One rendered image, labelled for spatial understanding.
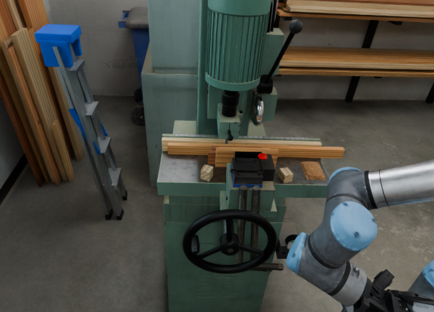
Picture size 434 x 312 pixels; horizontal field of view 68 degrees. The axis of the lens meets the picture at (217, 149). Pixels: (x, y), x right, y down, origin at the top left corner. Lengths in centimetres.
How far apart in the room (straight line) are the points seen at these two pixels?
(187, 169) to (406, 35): 328
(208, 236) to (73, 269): 99
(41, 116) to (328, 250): 196
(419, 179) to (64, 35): 146
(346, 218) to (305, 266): 16
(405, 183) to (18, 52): 197
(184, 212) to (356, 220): 65
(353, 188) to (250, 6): 52
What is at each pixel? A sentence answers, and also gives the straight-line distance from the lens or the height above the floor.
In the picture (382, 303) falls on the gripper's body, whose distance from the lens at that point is 87.
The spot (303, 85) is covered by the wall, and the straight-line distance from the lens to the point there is 378.
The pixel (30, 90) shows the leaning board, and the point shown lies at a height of 72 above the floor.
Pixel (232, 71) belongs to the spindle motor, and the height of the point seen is 126.
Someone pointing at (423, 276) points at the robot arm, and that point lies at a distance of 110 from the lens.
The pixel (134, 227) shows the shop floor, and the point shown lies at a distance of 216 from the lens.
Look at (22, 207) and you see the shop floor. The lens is 251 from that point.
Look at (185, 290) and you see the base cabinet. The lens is 157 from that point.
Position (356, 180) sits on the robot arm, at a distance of 81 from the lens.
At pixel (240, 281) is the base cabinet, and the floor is 34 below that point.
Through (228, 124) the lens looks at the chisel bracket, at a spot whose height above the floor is 106.
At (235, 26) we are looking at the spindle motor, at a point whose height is 139.
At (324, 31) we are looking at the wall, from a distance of 362.
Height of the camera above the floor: 162
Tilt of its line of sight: 35 degrees down
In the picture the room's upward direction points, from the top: 4 degrees clockwise
